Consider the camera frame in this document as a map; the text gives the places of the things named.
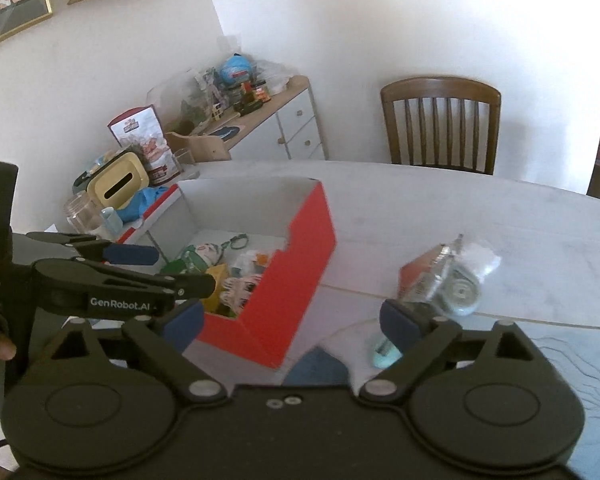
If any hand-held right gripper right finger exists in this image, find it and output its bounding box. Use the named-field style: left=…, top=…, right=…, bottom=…
left=360, top=299, right=533, bottom=403

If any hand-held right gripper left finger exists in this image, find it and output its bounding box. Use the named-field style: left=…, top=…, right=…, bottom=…
left=47, top=299, right=228, bottom=403

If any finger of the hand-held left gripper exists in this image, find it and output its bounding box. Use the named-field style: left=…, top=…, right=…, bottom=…
left=26, top=231, right=160, bottom=267
left=174, top=274, right=217, bottom=303

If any yellow sponge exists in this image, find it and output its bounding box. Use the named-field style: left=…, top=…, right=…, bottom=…
left=202, top=265, right=231, bottom=316

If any green plush keychain doll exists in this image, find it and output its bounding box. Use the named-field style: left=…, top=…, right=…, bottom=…
left=162, top=234, right=251, bottom=276

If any small teal object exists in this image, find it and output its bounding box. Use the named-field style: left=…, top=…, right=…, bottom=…
left=371, top=337, right=403, bottom=370

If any foil snack packet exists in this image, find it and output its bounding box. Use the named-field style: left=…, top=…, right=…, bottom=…
left=399, top=245, right=456, bottom=303

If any red cardboard box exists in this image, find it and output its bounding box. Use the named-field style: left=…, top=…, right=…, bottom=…
left=115, top=177, right=338, bottom=372

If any clear bag of white bits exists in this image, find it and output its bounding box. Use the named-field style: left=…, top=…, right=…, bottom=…
left=460, top=242, right=502, bottom=278

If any small bluish cup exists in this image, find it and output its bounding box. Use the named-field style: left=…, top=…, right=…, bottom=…
left=100, top=207, right=123, bottom=241

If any blue cloth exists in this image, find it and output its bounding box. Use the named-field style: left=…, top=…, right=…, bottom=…
left=115, top=185, right=171, bottom=223

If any clear glass jar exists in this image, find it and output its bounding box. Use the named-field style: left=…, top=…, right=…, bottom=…
left=64, top=191, right=106, bottom=233

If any yellow tissue box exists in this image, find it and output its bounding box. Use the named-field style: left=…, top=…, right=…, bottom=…
left=87, top=152, right=148, bottom=208

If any clear drinking glass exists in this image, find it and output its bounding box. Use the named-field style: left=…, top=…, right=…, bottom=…
left=172, top=149, right=198, bottom=181

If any red printed paper bag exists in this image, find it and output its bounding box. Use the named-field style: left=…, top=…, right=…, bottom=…
left=106, top=105, right=181, bottom=186

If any light wooden tray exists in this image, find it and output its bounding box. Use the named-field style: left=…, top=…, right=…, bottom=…
left=165, top=130, right=228, bottom=163

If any clear display case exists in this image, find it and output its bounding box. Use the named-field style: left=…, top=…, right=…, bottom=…
left=147, top=67, right=221, bottom=133

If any white wooden sideboard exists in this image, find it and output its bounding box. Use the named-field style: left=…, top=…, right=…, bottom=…
left=165, top=76, right=328, bottom=163

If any blue globe toy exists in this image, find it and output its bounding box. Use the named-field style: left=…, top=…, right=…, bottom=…
left=221, top=54, right=256, bottom=86

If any clear plastic bag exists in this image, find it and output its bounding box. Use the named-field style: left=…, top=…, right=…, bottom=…
left=255, top=59, right=301, bottom=95

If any brown wooden chair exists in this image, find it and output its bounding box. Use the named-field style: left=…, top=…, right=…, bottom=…
left=380, top=76, right=502, bottom=176

